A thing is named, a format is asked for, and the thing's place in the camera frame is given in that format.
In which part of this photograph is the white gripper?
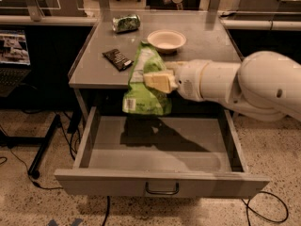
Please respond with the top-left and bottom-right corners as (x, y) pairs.
(143, 59), (210, 102)

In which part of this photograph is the green rice chip bag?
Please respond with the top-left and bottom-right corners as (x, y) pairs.
(122, 42), (172, 116)

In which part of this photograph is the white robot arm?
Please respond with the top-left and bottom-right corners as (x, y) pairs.
(143, 51), (301, 121)

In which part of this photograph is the grey metal counter cabinet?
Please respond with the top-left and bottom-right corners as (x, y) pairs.
(69, 10), (241, 118)

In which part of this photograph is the grey open drawer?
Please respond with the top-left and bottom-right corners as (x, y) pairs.
(55, 108), (270, 199)

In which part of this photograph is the white paper bowl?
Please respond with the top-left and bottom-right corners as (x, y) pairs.
(147, 29), (186, 54)

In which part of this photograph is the dark snack bar wrapper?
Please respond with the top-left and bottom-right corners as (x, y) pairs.
(103, 49), (134, 72)

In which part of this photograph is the green soda can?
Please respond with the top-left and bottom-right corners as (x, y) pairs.
(112, 14), (140, 33)

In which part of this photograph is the black desk stand leg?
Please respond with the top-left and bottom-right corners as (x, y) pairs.
(0, 115), (61, 179)

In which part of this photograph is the laptop computer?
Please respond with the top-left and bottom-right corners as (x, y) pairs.
(0, 27), (32, 97)

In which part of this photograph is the black drawer handle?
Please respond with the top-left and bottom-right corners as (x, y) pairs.
(145, 182), (180, 196)

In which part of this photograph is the black floor cable centre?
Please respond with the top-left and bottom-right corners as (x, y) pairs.
(101, 195), (112, 226)

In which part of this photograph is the black floor cable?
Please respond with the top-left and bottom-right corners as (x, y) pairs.
(241, 190), (290, 226)
(0, 122), (64, 191)
(101, 195), (112, 226)

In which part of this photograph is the black floor cable right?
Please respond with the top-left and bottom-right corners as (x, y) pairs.
(241, 190), (290, 226)

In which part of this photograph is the black floor cable left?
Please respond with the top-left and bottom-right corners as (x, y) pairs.
(0, 122), (64, 191)

